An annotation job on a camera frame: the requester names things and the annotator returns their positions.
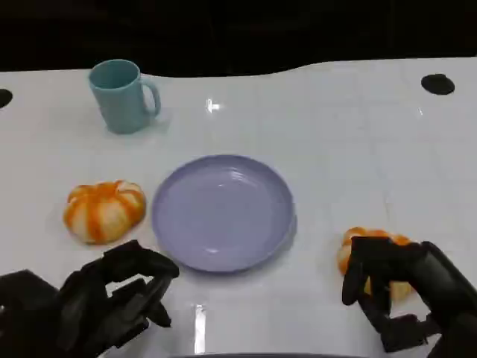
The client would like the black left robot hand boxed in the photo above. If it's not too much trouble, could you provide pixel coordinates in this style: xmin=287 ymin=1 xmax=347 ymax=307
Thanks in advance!
xmin=55 ymin=240 xmax=180 ymax=358

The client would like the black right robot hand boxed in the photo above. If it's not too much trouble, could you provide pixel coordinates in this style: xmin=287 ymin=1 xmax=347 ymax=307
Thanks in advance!
xmin=341 ymin=236 xmax=477 ymax=358

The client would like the orange and white bread roll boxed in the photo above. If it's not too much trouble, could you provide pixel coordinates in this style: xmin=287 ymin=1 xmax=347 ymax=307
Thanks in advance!
xmin=337 ymin=226 xmax=413 ymax=301
xmin=62 ymin=180 xmax=147 ymax=245

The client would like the lilac plate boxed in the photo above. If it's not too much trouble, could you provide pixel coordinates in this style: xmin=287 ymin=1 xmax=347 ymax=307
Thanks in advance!
xmin=151 ymin=154 xmax=297 ymax=274

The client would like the pale green mug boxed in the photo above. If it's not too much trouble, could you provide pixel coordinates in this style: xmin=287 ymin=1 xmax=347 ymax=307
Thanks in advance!
xmin=88 ymin=59 xmax=162 ymax=135

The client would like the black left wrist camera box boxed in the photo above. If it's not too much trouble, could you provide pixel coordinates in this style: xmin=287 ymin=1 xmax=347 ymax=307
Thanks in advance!
xmin=0 ymin=269 xmax=63 ymax=358

